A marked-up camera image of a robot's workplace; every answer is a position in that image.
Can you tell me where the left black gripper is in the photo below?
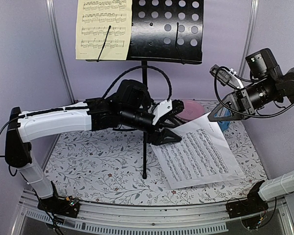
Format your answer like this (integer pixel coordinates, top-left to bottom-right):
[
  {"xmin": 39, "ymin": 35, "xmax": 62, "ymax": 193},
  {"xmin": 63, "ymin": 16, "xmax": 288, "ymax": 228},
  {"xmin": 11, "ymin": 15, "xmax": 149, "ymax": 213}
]
[{"xmin": 120, "ymin": 106, "xmax": 183, "ymax": 146}]

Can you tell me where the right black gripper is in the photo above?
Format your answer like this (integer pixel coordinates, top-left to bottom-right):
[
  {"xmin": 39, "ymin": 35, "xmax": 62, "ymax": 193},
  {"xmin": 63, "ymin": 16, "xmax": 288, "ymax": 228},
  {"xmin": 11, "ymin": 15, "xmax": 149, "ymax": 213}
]
[{"xmin": 208, "ymin": 74, "xmax": 280, "ymax": 121}]

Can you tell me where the blue metronome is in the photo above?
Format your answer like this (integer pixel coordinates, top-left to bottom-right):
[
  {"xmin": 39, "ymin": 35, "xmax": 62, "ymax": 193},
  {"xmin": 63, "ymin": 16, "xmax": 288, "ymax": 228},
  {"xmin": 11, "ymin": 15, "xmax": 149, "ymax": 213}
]
[{"xmin": 214, "ymin": 107, "xmax": 231, "ymax": 132}]

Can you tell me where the white sheet music page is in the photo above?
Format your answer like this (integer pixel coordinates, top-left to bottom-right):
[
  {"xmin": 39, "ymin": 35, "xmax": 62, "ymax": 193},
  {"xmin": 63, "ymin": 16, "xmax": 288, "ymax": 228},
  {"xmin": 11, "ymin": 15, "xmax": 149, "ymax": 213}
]
[{"xmin": 152, "ymin": 114, "xmax": 245, "ymax": 189}]

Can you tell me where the black music stand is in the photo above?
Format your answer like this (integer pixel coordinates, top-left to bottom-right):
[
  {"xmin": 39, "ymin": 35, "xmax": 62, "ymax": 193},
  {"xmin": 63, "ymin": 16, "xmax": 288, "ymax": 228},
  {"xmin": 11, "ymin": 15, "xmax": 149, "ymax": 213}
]
[{"xmin": 85, "ymin": 0, "xmax": 204, "ymax": 180}]

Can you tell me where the yellow sheet music page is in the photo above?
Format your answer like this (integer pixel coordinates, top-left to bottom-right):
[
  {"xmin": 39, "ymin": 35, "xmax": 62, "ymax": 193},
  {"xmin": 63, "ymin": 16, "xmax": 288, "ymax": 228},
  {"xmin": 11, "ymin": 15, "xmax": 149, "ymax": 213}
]
[{"xmin": 75, "ymin": 0, "xmax": 133, "ymax": 61}]

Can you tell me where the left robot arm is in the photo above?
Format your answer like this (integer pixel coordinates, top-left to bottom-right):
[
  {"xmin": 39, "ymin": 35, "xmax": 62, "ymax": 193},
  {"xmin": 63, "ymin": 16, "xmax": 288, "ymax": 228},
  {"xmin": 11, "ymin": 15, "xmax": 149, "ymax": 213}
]
[{"xmin": 4, "ymin": 80, "xmax": 184, "ymax": 212}]

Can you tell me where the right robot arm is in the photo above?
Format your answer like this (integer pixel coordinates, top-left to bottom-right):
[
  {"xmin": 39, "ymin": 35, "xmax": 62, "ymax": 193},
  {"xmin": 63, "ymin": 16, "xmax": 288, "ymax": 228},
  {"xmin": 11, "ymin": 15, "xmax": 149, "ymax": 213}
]
[{"xmin": 208, "ymin": 48, "xmax": 294, "ymax": 131}]

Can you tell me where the pink plate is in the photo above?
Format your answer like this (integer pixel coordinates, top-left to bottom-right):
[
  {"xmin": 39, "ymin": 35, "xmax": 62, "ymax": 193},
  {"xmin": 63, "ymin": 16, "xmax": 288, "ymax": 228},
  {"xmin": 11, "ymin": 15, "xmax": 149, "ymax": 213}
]
[{"xmin": 177, "ymin": 100, "xmax": 205, "ymax": 121}]

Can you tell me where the floral table mat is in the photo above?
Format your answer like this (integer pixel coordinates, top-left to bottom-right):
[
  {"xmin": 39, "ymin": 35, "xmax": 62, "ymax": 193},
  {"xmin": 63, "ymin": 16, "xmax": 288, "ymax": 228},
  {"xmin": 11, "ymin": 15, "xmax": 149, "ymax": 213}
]
[{"xmin": 45, "ymin": 121, "xmax": 267, "ymax": 206}]

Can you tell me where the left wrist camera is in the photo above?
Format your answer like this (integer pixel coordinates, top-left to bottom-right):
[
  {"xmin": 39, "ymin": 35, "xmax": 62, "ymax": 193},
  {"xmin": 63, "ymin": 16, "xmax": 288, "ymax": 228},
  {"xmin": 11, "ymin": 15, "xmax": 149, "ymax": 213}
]
[{"xmin": 151, "ymin": 99, "xmax": 184, "ymax": 125}]

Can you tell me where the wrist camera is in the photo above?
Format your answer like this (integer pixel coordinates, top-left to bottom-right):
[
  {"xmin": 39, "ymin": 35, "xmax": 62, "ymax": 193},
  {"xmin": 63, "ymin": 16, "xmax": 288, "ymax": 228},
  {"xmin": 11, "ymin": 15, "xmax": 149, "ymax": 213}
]
[
  {"xmin": 151, "ymin": 99, "xmax": 184, "ymax": 125},
  {"xmin": 217, "ymin": 69, "xmax": 244, "ymax": 90}
]

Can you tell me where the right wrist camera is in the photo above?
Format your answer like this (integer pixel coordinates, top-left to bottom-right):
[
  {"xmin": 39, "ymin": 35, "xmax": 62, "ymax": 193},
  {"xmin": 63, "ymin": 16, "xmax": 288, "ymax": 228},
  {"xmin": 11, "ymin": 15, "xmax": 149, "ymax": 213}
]
[{"xmin": 217, "ymin": 69, "xmax": 244, "ymax": 90}]

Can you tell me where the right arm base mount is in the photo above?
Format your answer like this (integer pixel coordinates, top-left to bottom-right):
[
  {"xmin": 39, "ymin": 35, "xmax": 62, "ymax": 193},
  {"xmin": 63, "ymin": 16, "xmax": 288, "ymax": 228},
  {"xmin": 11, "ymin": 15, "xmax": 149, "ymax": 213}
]
[{"xmin": 226, "ymin": 194, "xmax": 269, "ymax": 218}]

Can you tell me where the front aluminium rail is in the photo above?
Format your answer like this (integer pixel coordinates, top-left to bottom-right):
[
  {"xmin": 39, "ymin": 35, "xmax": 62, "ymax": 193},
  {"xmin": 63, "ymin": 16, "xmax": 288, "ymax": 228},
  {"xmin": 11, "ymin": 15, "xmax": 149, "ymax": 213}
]
[{"xmin": 11, "ymin": 190, "xmax": 294, "ymax": 235}]

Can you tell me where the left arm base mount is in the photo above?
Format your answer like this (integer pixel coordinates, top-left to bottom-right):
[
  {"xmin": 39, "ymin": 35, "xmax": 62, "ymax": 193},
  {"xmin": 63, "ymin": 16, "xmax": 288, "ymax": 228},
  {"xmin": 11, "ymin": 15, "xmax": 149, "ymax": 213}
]
[{"xmin": 38, "ymin": 190, "xmax": 80, "ymax": 218}]

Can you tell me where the left aluminium frame post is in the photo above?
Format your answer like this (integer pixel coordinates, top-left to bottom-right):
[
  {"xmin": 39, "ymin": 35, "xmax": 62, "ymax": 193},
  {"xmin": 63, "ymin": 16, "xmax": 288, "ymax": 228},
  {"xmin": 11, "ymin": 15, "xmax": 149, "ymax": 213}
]
[{"xmin": 45, "ymin": 0, "xmax": 75, "ymax": 103}]

